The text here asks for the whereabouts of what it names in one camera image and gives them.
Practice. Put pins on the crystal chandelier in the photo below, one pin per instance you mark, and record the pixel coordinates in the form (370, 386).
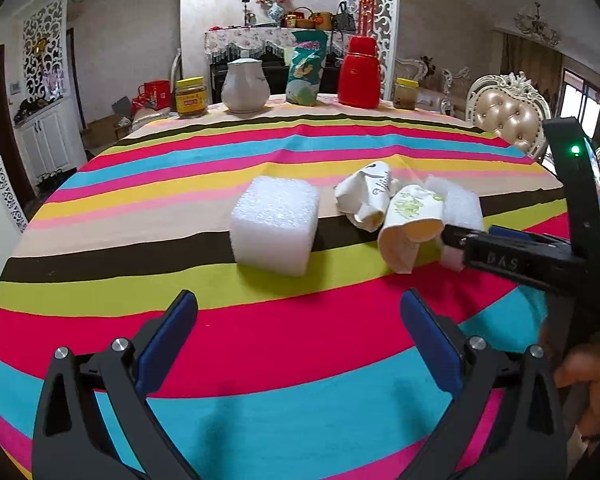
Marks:
(537, 25)

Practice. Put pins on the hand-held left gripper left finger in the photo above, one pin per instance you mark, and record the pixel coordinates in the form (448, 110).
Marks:
(165, 342)

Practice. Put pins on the white cabinet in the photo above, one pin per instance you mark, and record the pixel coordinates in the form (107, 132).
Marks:
(45, 140)

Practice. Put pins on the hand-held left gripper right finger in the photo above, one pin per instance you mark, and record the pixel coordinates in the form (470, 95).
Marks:
(430, 347)

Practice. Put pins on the sideboard with floral cloth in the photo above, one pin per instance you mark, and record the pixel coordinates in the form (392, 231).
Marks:
(250, 45)

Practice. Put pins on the green print paper cup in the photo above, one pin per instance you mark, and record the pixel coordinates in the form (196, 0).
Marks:
(410, 220)

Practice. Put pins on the crumpled dark print paper cup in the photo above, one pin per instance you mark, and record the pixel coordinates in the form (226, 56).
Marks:
(365, 195)

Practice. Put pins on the yellow label jar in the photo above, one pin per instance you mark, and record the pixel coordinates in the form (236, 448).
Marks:
(191, 100)

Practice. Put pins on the striped colourful tablecloth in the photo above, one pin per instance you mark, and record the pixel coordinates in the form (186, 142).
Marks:
(280, 315)

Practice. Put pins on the green snack bag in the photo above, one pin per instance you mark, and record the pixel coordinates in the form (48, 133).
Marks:
(306, 67)

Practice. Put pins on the person's right hand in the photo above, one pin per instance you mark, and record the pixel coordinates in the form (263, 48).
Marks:
(587, 375)

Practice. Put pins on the white ceramic teapot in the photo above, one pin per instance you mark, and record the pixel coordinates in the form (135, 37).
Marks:
(245, 85)

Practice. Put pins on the red thermos jug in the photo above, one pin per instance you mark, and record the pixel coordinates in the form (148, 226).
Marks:
(360, 75)

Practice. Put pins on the dark handbag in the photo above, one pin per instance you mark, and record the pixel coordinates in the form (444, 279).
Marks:
(344, 20)

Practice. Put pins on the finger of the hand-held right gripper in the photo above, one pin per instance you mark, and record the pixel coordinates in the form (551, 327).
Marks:
(510, 262)
(517, 234)

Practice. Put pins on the cardboard boxes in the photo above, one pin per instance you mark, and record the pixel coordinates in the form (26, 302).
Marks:
(107, 125)

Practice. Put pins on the vase with pink flowers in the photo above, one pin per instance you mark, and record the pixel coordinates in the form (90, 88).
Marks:
(276, 2)

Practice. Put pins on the red gift boxes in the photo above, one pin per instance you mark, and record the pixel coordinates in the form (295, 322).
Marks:
(155, 95)

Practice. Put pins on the orange baskets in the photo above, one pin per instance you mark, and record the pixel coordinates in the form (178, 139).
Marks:
(307, 20)

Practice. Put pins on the brown curtain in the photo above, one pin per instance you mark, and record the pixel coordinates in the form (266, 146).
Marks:
(530, 62)

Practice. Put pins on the brown jar with yellow lid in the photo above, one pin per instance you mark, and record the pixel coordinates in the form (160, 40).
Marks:
(406, 95)

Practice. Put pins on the white foam block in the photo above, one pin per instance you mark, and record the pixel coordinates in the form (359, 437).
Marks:
(275, 225)

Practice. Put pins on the white lattice wall panel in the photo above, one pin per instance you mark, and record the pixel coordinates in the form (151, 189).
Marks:
(45, 50)

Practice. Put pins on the white lattice screen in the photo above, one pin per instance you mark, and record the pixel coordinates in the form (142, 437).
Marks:
(387, 5)

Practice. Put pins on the ornate cream sofa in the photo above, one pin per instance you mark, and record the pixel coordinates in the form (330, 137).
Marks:
(430, 77)

